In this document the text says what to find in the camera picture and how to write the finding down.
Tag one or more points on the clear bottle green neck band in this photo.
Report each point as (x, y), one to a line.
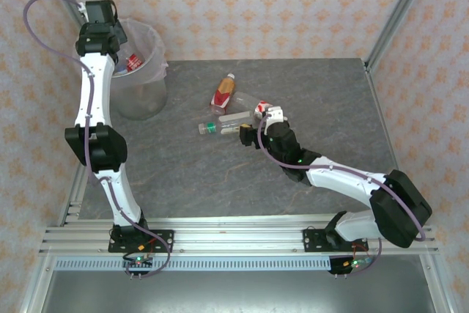
(227, 122)

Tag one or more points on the clear bottle red cap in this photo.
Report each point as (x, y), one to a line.
(133, 62)

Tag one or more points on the red and orange label bottle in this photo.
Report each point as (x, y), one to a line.
(222, 93)

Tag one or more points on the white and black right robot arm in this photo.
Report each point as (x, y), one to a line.
(340, 181)

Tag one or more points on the translucent plastic bin liner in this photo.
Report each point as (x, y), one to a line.
(155, 52)

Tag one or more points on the clear plastic trash bin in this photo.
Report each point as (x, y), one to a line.
(143, 104)

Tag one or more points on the aluminium extrusion cross beam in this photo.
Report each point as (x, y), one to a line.
(238, 236)

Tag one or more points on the small LED circuit board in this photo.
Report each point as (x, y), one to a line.
(353, 263)
(139, 258)

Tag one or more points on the grey metal shelf panel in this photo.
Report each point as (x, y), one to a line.
(238, 294)

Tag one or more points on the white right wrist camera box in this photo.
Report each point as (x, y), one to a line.
(275, 113)

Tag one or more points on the aluminium table side rail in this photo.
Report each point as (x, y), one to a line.
(73, 199)
(384, 118)

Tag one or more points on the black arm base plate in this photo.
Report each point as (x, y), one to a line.
(315, 241)
(161, 241)

